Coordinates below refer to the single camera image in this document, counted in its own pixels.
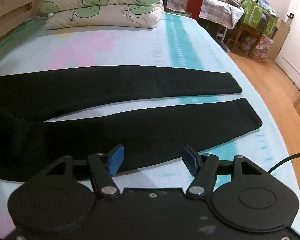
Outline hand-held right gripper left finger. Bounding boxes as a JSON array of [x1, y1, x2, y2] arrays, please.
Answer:
[[44, 144, 125, 198]]

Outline wooden bed frame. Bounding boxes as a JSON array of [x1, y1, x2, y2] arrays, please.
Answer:
[[0, 0, 49, 48]]

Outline green storage bag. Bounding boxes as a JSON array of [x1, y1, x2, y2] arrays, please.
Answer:
[[240, 0, 279, 37]]

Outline black pants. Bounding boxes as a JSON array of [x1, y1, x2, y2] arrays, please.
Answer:
[[0, 65, 263, 183]]

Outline white door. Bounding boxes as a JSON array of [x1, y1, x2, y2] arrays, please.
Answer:
[[275, 0, 300, 90]]

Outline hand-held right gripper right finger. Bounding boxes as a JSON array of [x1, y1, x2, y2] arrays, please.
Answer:
[[182, 145, 266, 197]]

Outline pastel printed bed sheet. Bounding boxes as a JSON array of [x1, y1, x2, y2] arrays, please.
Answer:
[[0, 11, 297, 240]]

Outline red bed post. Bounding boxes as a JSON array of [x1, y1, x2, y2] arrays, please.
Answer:
[[187, 0, 207, 19]]

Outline black cable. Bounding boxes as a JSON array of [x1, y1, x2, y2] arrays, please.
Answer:
[[267, 151, 300, 174]]

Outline wooden stool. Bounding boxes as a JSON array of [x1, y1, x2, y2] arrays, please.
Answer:
[[230, 22, 264, 58]]

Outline plaid bed cover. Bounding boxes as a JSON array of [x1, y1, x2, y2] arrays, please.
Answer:
[[165, 0, 244, 29]]

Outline floral bag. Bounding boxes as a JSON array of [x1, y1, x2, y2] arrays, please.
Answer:
[[240, 34, 274, 63]]

